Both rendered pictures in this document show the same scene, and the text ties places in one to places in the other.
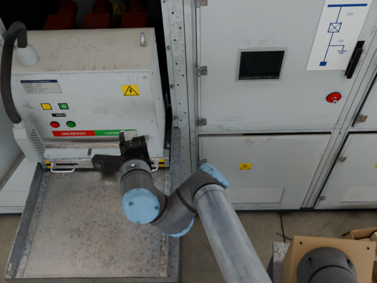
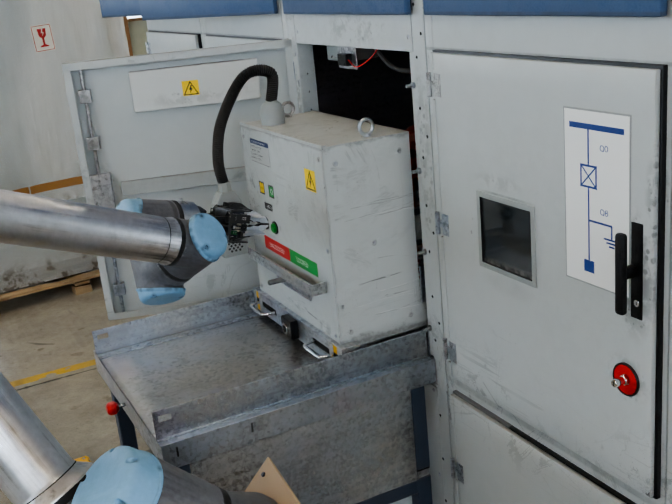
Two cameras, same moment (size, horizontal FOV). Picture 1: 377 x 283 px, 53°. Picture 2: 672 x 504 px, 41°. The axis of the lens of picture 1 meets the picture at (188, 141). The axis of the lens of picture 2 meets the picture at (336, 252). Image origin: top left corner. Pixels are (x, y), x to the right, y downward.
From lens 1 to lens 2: 1.66 m
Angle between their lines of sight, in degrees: 59
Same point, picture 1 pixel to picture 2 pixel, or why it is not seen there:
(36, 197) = (212, 323)
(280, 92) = (540, 321)
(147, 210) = not seen: hidden behind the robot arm
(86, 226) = (196, 364)
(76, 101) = (278, 187)
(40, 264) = (123, 361)
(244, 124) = (502, 390)
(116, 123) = (303, 242)
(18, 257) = (123, 345)
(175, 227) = (139, 276)
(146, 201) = (126, 206)
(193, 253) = not seen: outside the picture
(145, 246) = not seen: hidden behind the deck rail
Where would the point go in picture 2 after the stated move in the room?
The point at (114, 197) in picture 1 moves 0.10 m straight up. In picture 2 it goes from (256, 363) to (251, 326)
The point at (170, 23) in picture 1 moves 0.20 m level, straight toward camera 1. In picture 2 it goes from (418, 126) to (342, 143)
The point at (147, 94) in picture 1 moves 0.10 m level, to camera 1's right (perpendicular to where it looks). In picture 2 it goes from (321, 192) to (344, 200)
